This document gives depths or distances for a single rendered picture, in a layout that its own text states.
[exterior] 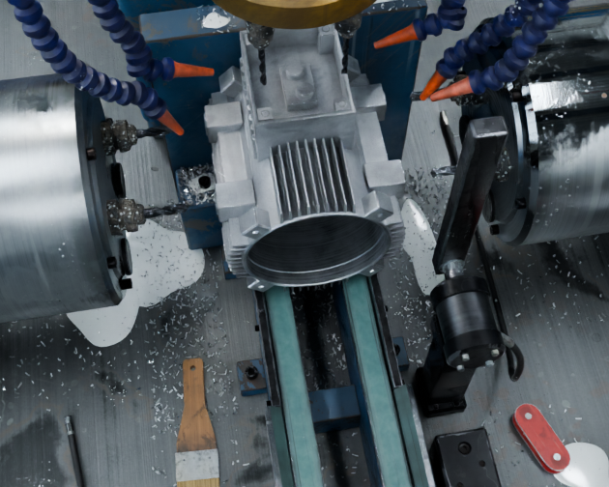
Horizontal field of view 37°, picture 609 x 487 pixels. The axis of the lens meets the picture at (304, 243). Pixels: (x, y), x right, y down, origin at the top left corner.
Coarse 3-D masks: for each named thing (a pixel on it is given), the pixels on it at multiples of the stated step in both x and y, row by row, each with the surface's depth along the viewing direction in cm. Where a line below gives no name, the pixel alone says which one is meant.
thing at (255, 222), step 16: (352, 64) 99; (224, 80) 99; (240, 80) 98; (352, 80) 101; (256, 208) 90; (368, 208) 91; (384, 208) 91; (240, 224) 91; (256, 224) 89; (368, 272) 103; (256, 288) 101
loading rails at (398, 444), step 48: (288, 288) 105; (336, 288) 112; (288, 336) 102; (384, 336) 101; (240, 384) 110; (288, 384) 100; (384, 384) 100; (288, 432) 97; (384, 432) 97; (288, 480) 94; (384, 480) 95; (432, 480) 93
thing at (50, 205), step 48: (0, 96) 89; (48, 96) 88; (0, 144) 85; (48, 144) 85; (96, 144) 91; (0, 192) 84; (48, 192) 84; (96, 192) 88; (0, 240) 85; (48, 240) 85; (96, 240) 86; (0, 288) 88; (48, 288) 89; (96, 288) 90
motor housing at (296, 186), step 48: (240, 96) 99; (240, 144) 97; (288, 144) 92; (384, 144) 100; (288, 192) 91; (336, 192) 91; (240, 240) 93; (288, 240) 105; (336, 240) 105; (384, 240) 98
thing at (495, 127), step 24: (480, 120) 76; (504, 120) 76; (480, 144) 76; (504, 144) 76; (456, 168) 82; (480, 168) 79; (456, 192) 83; (480, 192) 83; (456, 216) 86; (456, 240) 91
